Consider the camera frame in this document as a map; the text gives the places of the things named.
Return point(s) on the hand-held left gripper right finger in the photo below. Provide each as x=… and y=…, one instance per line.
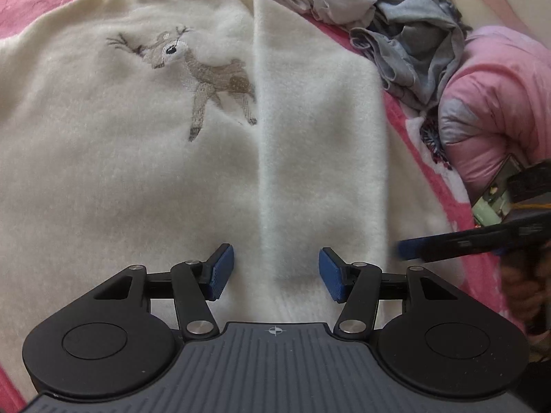
x=331, y=276

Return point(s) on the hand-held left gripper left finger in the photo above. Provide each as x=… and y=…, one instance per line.
x=221, y=273

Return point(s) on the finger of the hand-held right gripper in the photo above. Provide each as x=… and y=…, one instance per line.
x=456, y=243

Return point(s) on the cream sweater with deer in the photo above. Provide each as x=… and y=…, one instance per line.
x=129, y=172

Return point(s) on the person's right hand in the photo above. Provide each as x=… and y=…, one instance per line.
x=514, y=286

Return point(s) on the smartphone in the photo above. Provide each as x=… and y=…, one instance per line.
x=490, y=206

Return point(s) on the pink quilt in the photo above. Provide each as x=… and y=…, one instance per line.
x=499, y=103

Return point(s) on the grey hoodie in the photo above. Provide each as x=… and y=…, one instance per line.
x=413, y=47

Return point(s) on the pink floral blanket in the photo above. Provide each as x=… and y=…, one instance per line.
x=26, y=8

